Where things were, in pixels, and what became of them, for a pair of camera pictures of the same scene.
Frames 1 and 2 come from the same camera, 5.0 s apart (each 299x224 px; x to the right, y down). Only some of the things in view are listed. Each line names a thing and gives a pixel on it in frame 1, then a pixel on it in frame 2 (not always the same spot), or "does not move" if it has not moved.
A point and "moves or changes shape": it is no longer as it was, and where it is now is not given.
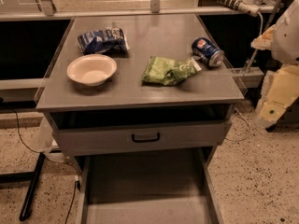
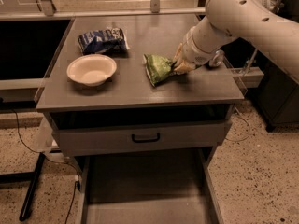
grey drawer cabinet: x=143 y=87 does not move
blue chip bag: x=111 y=41 does not move
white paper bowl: x=92 y=70 does not move
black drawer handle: x=147 y=140 does not move
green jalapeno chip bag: x=167 y=71 moves or changes shape
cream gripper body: x=287 y=37 → x=195 y=54
